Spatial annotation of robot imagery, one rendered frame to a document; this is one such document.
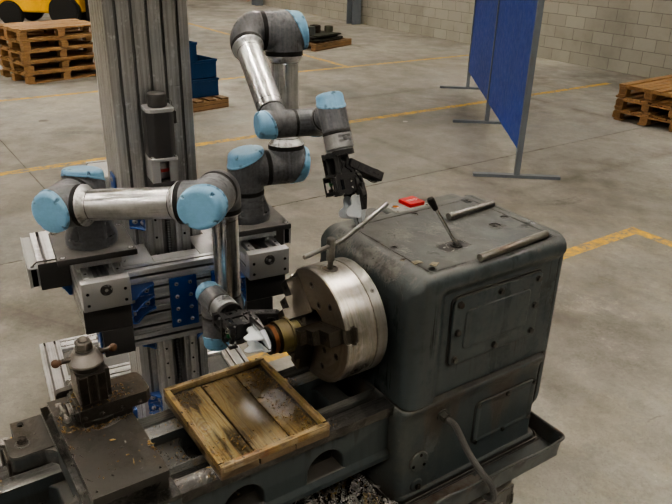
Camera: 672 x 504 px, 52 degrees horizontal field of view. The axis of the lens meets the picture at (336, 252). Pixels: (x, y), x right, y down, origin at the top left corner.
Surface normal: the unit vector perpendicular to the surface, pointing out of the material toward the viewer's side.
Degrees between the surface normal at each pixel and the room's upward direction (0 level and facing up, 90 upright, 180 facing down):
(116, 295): 90
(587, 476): 0
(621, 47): 90
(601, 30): 90
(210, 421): 0
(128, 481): 0
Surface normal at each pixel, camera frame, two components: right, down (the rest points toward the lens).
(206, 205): -0.04, 0.40
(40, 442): 0.03, -0.91
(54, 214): -0.29, 0.40
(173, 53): 0.45, 0.38
